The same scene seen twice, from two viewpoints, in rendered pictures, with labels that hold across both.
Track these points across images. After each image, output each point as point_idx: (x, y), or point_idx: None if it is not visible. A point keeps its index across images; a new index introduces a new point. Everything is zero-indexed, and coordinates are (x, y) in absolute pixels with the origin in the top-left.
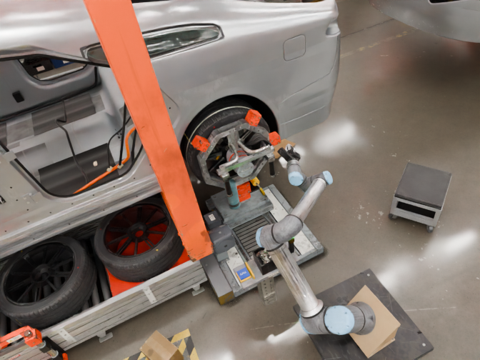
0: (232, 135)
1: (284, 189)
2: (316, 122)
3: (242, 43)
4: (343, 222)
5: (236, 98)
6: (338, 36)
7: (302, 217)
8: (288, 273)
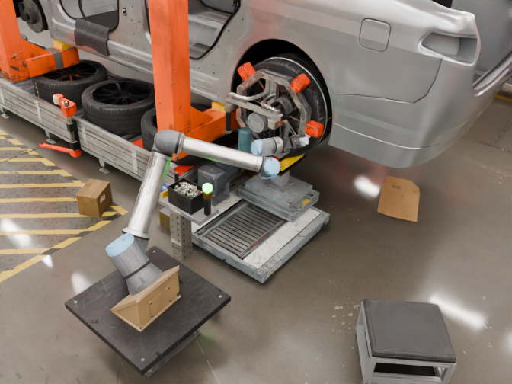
0: (271, 84)
1: (334, 231)
2: (379, 159)
3: None
4: (319, 293)
5: None
6: (444, 62)
7: (187, 145)
8: (143, 179)
